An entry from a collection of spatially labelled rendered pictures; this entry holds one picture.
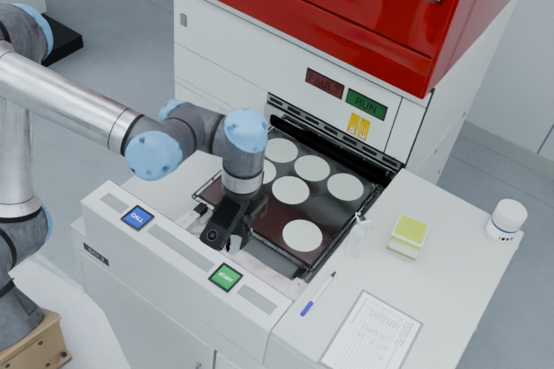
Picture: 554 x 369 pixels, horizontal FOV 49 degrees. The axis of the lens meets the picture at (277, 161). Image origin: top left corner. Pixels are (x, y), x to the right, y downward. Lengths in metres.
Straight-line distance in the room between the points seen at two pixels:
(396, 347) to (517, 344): 1.39
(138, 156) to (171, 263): 0.49
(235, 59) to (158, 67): 1.70
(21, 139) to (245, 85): 0.78
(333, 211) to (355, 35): 0.46
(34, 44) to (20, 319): 0.52
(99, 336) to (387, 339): 0.63
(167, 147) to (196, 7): 0.95
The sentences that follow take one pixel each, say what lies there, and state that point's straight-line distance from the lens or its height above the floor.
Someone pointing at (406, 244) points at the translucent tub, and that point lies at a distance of 1.43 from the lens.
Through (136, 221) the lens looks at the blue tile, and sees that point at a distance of 1.46.
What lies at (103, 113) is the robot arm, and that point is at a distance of 0.99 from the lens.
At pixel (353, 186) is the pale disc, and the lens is 1.68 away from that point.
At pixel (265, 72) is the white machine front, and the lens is 1.77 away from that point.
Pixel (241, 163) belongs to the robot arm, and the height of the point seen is 1.34.
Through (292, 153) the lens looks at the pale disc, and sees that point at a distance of 1.73.
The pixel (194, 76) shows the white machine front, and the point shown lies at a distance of 1.98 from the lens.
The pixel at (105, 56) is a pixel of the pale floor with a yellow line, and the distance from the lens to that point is 3.59.
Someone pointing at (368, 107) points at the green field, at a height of 1.10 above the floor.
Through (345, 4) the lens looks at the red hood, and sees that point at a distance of 1.46.
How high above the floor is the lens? 2.09
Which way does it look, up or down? 45 degrees down
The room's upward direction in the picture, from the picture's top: 9 degrees clockwise
